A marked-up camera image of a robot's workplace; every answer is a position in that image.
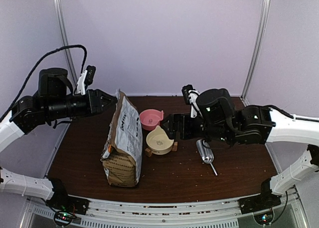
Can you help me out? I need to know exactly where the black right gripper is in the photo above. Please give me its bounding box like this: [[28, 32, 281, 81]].
[[160, 113, 234, 144]]

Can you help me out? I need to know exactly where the metal food scoop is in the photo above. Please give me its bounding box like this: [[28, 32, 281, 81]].
[[196, 139, 218, 176]]

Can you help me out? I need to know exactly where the dog food bag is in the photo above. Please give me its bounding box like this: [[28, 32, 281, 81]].
[[100, 90, 143, 188]]

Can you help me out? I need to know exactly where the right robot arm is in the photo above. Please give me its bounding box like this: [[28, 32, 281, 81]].
[[160, 85, 319, 209]]

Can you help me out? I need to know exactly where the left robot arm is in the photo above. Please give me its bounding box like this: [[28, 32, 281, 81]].
[[0, 66, 117, 210]]

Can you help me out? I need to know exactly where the cream pet bowl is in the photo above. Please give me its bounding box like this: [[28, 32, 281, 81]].
[[146, 125, 174, 155]]

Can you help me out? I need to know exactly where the pink pet bowl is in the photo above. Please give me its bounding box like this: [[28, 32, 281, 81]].
[[140, 109, 164, 131]]

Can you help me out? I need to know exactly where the wooden bowl stand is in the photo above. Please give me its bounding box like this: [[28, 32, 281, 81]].
[[145, 141, 178, 157]]

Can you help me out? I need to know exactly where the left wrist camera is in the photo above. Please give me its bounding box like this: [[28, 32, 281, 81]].
[[74, 65, 96, 95]]

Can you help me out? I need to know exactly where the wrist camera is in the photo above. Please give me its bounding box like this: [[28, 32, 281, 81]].
[[181, 85, 202, 118], [74, 65, 96, 95]]

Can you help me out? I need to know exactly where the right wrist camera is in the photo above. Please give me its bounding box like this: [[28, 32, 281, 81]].
[[181, 85, 202, 118]]

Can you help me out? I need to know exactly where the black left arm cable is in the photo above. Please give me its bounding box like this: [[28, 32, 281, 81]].
[[0, 44, 88, 121]]

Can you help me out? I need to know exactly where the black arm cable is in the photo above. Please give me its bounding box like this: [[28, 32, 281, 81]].
[[0, 44, 88, 121], [264, 105, 319, 120]]

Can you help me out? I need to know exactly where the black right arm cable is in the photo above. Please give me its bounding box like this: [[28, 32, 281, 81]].
[[264, 105, 319, 120]]

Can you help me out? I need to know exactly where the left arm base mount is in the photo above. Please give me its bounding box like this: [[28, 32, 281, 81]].
[[46, 195, 89, 215]]

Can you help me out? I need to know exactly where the left aluminium frame post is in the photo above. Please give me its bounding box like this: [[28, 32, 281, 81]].
[[53, 0, 78, 93]]

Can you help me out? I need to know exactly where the aluminium frame post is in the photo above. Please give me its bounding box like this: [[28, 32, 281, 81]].
[[53, 0, 78, 93], [241, 0, 271, 104]]

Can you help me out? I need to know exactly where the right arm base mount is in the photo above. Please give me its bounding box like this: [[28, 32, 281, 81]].
[[238, 194, 281, 214]]

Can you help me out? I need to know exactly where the front aluminium rail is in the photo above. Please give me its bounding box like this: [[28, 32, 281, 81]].
[[24, 185, 307, 228]]

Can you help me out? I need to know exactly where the right aluminium frame post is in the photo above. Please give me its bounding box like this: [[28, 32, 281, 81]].
[[241, 0, 271, 104]]

